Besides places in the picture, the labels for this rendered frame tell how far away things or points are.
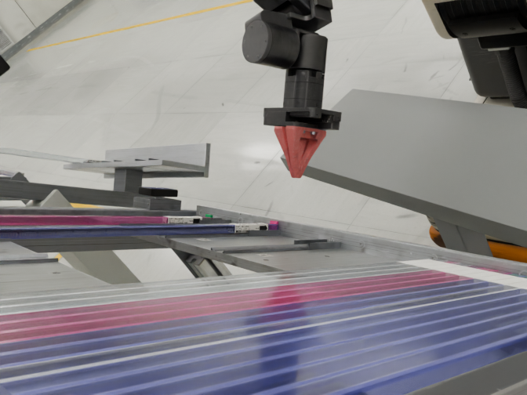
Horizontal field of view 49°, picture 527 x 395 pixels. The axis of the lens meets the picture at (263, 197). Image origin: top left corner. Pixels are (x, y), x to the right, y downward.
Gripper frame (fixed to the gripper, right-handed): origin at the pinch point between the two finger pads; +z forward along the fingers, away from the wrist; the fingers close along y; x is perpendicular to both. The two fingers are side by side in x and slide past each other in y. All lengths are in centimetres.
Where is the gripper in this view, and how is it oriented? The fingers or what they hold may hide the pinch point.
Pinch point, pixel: (296, 172)
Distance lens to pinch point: 85.8
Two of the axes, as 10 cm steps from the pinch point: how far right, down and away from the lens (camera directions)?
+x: 7.3, 0.1, 6.8
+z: -0.8, 9.9, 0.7
